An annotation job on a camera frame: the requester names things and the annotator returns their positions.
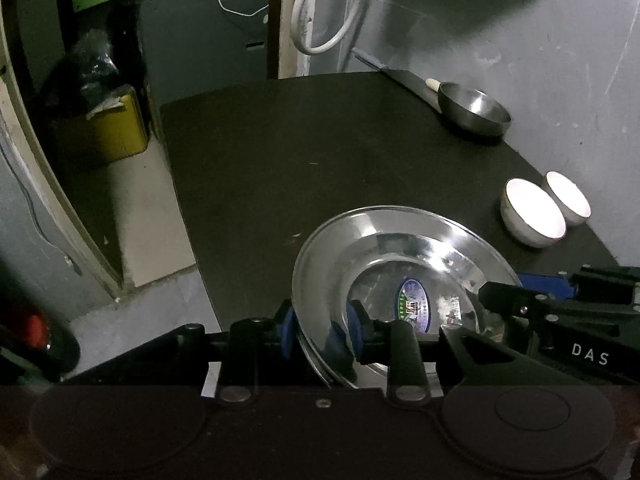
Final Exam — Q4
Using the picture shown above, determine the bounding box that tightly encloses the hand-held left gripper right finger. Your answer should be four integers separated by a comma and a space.
346, 299, 587, 407

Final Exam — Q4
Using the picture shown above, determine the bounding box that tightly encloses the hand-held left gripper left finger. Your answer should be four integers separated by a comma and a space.
75, 301, 297, 406

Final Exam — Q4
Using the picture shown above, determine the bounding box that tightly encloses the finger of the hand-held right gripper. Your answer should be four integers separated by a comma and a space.
516, 265, 640, 307
478, 281, 622, 338

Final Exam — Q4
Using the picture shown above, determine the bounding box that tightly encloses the white bowl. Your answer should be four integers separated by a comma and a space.
542, 171, 592, 229
500, 178, 568, 249

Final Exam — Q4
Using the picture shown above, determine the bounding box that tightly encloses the steel plate with round sticker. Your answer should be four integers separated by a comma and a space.
291, 205, 523, 391

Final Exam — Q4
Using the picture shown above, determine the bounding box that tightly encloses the steel bowl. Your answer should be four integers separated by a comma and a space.
437, 82, 513, 139

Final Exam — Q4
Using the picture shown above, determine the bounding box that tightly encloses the dark bottle with red cap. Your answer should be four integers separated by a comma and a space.
0, 305, 82, 382

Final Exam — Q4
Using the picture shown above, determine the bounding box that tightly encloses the yellow bin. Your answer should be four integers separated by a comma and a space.
56, 85, 151, 164

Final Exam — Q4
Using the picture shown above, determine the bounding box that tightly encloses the dark metal cabinet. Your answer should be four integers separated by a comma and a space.
139, 0, 273, 137

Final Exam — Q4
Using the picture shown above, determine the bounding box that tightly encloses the black plastic bag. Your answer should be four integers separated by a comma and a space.
44, 29, 132, 111

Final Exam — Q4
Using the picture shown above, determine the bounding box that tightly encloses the knife with white handle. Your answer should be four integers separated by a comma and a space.
354, 49, 444, 106

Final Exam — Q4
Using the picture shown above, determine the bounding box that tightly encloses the thin wall cable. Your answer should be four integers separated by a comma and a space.
0, 147, 84, 277

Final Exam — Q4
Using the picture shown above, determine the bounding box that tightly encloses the white hose loop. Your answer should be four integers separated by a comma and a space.
290, 0, 379, 56

